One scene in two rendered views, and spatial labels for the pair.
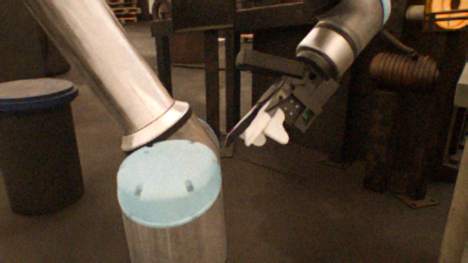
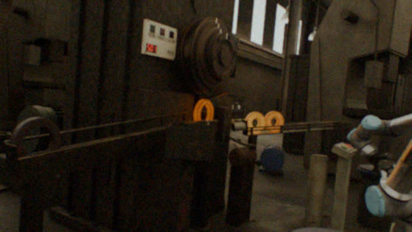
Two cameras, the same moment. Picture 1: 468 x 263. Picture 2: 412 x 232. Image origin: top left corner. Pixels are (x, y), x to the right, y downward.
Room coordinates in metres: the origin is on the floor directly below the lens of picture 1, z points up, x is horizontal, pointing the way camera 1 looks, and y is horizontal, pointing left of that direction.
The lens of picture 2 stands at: (1.73, 1.72, 0.86)
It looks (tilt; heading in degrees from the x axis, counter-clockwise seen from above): 3 degrees down; 265
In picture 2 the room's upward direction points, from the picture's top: 5 degrees clockwise
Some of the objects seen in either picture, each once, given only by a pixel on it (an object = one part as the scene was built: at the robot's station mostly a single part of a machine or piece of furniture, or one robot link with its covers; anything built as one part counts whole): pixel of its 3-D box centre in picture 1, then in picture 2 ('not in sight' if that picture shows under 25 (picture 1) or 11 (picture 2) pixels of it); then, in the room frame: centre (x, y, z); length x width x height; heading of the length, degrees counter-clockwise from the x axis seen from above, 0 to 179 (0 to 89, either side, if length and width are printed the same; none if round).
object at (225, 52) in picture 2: not in sight; (222, 56); (1.51, -0.37, 1.12); 0.28 x 0.06 x 0.28; 52
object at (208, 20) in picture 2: not in sight; (209, 56); (1.58, -0.43, 1.12); 0.47 x 0.06 x 0.47; 52
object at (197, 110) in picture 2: not in sight; (203, 113); (1.59, -0.43, 0.75); 0.18 x 0.03 x 0.18; 53
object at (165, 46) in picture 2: not in sight; (160, 40); (1.88, -0.22, 1.15); 0.26 x 0.02 x 0.18; 52
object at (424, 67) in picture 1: (396, 126); (240, 185); (1.27, -0.60, 0.27); 0.22 x 0.13 x 0.53; 52
